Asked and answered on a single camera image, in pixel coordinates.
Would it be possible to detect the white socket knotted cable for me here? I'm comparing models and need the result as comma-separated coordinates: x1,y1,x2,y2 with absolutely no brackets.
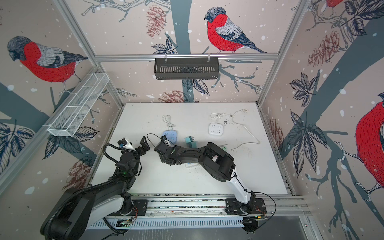
209,111,234,124

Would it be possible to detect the aluminium mounting rail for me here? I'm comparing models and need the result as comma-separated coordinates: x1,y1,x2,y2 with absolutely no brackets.
89,195,311,230

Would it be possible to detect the white wire mesh shelf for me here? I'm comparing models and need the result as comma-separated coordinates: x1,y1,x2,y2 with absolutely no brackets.
48,73,110,137

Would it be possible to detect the black wire basket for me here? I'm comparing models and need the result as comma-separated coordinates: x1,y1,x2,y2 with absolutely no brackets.
154,58,220,80

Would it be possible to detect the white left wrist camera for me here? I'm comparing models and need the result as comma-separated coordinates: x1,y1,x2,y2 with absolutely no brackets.
118,138,135,151

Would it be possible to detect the white multicolour power strip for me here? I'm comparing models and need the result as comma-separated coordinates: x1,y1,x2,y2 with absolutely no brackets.
185,163,200,168

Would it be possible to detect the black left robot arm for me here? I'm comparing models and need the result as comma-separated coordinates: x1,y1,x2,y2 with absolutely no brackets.
40,137,150,240

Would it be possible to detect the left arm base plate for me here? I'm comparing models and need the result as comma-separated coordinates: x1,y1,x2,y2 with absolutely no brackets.
116,198,148,217

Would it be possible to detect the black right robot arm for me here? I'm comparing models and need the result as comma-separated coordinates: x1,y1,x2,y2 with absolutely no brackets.
155,136,256,216

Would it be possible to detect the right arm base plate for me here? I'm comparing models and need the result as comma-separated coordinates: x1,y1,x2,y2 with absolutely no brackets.
225,198,267,216

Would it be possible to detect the teal charger plug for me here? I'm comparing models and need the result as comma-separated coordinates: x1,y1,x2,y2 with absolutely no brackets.
188,142,197,149

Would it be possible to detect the blue socket white cable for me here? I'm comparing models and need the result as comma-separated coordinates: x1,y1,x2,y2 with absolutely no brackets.
162,114,176,131

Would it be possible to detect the white power strip cable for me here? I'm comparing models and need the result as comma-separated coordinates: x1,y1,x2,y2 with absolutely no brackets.
230,108,261,150

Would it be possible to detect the teal charger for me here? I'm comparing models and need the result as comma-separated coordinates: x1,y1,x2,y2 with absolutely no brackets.
185,136,194,144

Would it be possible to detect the blue square power socket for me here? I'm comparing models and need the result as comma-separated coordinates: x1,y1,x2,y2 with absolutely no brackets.
163,130,178,144

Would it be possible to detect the white square power socket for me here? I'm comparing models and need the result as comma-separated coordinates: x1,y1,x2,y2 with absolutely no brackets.
209,123,224,136

